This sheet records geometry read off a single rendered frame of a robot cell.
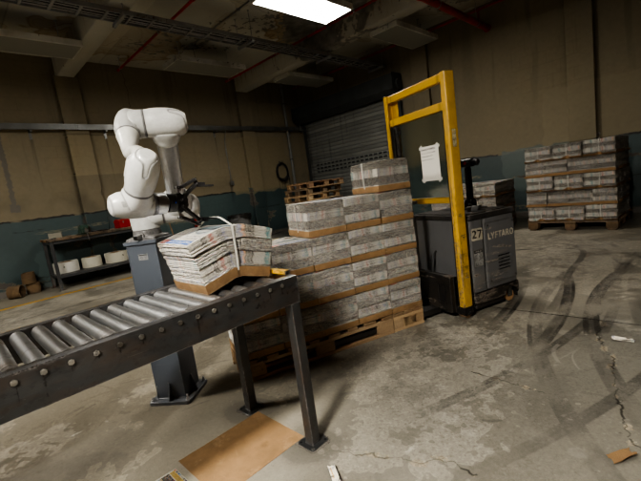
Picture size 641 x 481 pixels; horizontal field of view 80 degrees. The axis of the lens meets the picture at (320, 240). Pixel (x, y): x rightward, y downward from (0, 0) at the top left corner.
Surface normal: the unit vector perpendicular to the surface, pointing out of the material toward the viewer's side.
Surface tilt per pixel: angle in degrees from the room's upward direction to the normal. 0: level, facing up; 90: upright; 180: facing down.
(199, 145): 90
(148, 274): 90
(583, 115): 90
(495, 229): 90
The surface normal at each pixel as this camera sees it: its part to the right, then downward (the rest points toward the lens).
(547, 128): -0.69, 0.19
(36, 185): 0.70, 0.00
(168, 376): -0.11, 0.15
